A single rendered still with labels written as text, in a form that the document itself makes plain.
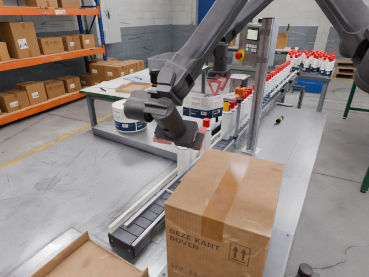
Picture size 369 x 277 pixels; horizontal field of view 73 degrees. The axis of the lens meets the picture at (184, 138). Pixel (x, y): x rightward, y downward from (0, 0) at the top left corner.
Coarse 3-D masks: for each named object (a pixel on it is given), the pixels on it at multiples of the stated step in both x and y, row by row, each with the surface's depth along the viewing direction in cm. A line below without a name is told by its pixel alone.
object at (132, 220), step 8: (240, 120) 145; (232, 128) 136; (224, 136) 127; (216, 144) 120; (176, 176) 95; (168, 184) 90; (160, 192) 86; (152, 200) 83; (144, 208) 79; (136, 216) 76; (128, 224) 73
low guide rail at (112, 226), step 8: (216, 136) 138; (176, 168) 108; (168, 176) 103; (160, 184) 98; (152, 192) 94; (144, 200) 91; (136, 208) 88; (120, 216) 83; (128, 216) 85; (112, 224) 79
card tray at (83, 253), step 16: (80, 240) 81; (64, 256) 77; (80, 256) 78; (96, 256) 78; (112, 256) 78; (48, 272) 73; (64, 272) 73; (80, 272) 73; (96, 272) 73; (112, 272) 73; (128, 272) 73; (144, 272) 70
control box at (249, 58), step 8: (248, 24) 120; (256, 24) 115; (240, 32) 126; (272, 32) 115; (240, 40) 127; (248, 40) 121; (272, 40) 116; (240, 48) 128; (272, 48) 118; (248, 56) 123; (256, 56) 118; (272, 56) 120; (248, 64) 125; (272, 64) 122
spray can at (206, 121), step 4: (204, 120) 113; (208, 120) 113; (204, 124) 113; (208, 124) 113; (208, 128) 114; (208, 132) 114; (208, 136) 115; (204, 140) 116; (208, 140) 116; (204, 144) 117; (208, 144) 117; (204, 148) 118; (200, 152) 120
